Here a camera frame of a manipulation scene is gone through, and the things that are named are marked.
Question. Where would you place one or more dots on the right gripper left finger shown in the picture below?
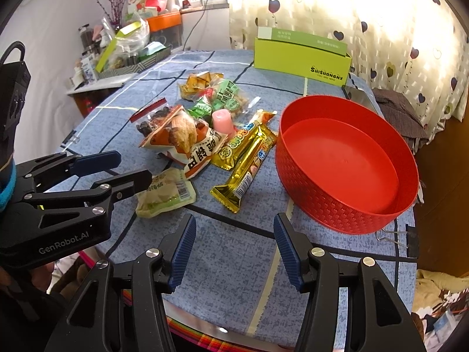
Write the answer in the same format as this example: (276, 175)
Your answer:
(158, 271)

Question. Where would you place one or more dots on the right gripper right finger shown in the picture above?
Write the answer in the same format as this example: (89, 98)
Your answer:
(310, 270)

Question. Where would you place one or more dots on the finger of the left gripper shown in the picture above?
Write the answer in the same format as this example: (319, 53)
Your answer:
(45, 172)
(82, 205)

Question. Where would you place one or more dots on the pale green snack packet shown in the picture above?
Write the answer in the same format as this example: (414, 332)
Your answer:
(168, 191)

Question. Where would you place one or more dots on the orange white bread packet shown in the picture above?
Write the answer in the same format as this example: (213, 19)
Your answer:
(188, 141)

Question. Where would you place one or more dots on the gold blue snack bar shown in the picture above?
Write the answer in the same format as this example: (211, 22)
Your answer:
(227, 157)

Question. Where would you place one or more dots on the pink jelly cup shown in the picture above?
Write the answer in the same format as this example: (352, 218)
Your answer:
(222, 121)

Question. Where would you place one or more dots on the yellow chip bag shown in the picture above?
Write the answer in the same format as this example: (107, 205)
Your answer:
(197, 83)

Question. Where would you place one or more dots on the clear green cracker bag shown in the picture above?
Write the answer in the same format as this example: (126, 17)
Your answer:
(226, 94)

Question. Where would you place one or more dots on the green pea snack packet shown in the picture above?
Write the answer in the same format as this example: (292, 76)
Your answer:
(202, 110)

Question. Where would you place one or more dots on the left hand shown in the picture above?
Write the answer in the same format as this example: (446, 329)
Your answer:
(64, 276)

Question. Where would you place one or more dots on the black binder clip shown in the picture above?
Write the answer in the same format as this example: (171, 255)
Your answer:
(407, 240)

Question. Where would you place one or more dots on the red round plastic basket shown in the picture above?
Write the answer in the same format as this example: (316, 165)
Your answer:
(344, 165)

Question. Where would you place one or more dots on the yellow bedding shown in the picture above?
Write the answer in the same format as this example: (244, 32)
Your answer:
(440, 311)

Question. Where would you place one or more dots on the white side table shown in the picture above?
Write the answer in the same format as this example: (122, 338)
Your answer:
(103, 84)

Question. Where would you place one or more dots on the blue plaid tablecloth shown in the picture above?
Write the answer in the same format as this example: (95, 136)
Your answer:
(235, 278)

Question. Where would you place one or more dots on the wooden wardrobe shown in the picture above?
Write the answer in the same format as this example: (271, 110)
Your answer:
(442, 219)

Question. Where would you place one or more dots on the clear plastic bag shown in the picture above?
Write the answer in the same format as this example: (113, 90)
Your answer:
(130, 38)

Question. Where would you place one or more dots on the brown checkered cloth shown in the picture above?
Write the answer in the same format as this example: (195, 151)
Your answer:
(398, 112)

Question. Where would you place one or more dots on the orange box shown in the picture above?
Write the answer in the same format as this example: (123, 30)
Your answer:
(164, 21)

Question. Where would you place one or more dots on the green cardboard box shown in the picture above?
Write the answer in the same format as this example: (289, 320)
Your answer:
(302, 54)

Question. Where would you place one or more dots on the heart pattern curtain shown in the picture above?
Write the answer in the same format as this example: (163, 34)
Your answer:
(415, 47)

